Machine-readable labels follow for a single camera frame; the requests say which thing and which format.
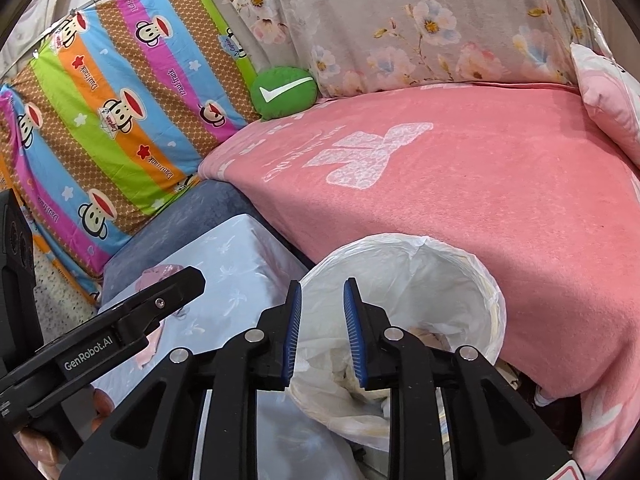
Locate pink cloth piece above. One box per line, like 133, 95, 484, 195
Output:
135, 265, 181, 368

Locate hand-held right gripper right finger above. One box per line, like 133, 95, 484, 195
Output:
342, 277, 573, 480

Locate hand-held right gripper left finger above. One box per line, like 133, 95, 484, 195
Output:
60, 280, 303, 480

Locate blue sofa cushion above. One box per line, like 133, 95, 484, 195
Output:
100, 180, 311, 301

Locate person's left hand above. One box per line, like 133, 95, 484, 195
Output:
15, 390, 116, 480

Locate pink pillow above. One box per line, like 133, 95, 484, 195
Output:
570, 42, 640, 171

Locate white plastic bag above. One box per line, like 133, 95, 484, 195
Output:
290, 232, 507, 453

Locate pink blanket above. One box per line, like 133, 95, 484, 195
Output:
200, 82, 640, 476

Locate light blue patterned cloth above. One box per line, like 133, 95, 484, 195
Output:
92, 214, 312, 411

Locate green round cushion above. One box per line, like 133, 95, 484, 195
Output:
250, 65, 318, 121

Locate striped monkey print cloth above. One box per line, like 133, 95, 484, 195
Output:
0, 0, 262, 306

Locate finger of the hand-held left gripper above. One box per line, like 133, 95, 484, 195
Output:
96, 266, 207, 345

